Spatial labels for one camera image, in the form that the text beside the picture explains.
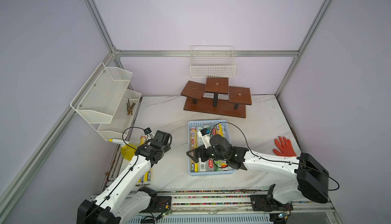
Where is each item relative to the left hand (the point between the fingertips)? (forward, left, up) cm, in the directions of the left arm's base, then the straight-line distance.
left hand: (158, 148), depth 81 cm
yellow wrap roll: (+14, -34, -3) cm, 37 cm away
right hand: (-4, -19, +3) cm, 20 cm away
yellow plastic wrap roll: (-6, -19, -8) cm, 22 cm away
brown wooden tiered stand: (+39, -34, 0) cm, 52 cm away
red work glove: (+5, -76, -11) cm, 77 cm away
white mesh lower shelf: (+17, +25, +2) cm, 30 cm away
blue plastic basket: (-8, -27, -7) cm, 30 cm away
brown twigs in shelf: (+26, +23, +3) cm, 35 cm away
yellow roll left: (-12, +6, -8) cm, 16 cm away
